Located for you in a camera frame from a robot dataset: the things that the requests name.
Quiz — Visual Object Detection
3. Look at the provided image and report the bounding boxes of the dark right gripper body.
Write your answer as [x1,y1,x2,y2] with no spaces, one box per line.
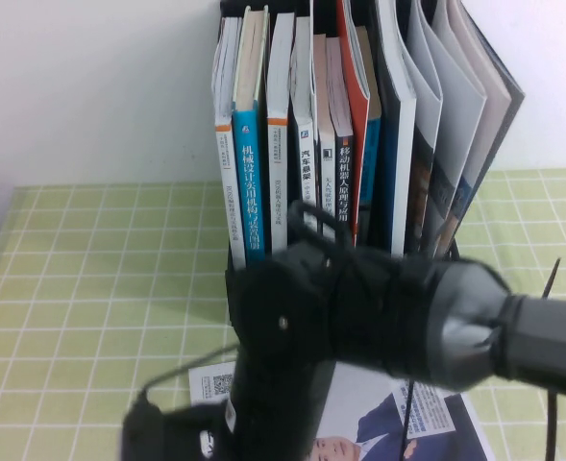
[227,355,337,461]

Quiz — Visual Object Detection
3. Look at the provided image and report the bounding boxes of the man portrait cover magazine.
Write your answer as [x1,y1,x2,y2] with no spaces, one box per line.
[188,359,499,461]

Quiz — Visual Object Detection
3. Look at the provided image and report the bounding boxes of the picture spine thin magazine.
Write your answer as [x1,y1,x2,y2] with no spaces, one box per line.
[405,0,445,254]

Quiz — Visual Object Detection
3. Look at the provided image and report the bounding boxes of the white page thin magazine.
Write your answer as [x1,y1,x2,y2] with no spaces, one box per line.
[431,0,488,255]

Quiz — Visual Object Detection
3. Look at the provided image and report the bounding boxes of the black plastic book holder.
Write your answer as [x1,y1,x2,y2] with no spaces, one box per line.
[218,0,461,340]

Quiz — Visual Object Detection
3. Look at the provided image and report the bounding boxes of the thick white orange-band book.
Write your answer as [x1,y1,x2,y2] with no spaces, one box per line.
[265,12,296,254]

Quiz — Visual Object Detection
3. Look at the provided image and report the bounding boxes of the blue spine mechanism book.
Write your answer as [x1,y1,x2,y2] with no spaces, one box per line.
[231,5,271,263]

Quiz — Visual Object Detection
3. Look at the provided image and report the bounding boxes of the thin white orange-band book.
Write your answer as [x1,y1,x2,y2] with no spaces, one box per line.
[209,16,246,270]

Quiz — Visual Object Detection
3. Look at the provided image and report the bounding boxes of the black white spine book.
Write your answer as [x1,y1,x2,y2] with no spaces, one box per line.
[289,16,322,231]

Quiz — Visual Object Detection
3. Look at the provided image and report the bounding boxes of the white spine black-logo book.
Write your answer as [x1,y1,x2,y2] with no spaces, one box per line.
[311,33,337,236]

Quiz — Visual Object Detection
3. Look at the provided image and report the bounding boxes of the black spine robot book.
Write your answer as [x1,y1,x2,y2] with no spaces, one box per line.
[325,36,356,241]

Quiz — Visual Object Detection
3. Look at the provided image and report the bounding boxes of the blue grey spine book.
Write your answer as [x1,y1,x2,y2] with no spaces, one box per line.
[354,26,382,208]

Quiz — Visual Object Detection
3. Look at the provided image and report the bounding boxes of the red cover thin book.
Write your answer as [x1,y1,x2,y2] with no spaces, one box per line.
[335,0,372,249]

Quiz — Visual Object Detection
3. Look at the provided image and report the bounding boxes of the green white checked tablecloth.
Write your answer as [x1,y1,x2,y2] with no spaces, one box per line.
[0,167,566,461]

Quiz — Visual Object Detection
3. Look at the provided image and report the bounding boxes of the grey cover magazine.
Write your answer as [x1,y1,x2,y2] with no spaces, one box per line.
[448,0,527,256]

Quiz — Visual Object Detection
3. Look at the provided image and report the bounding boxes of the thin black camera cable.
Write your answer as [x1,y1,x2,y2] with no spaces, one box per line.
[137,341,239,400]

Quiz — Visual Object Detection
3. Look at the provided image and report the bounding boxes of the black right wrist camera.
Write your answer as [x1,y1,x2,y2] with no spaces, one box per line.
[120,393,238,461]

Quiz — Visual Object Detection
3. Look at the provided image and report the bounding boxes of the thin black cable loop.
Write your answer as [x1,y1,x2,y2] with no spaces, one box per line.
[286,200,351,251]

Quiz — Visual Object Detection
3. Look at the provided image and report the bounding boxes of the long black right arm cable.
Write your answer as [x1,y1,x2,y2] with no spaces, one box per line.
[540,256,563,461]

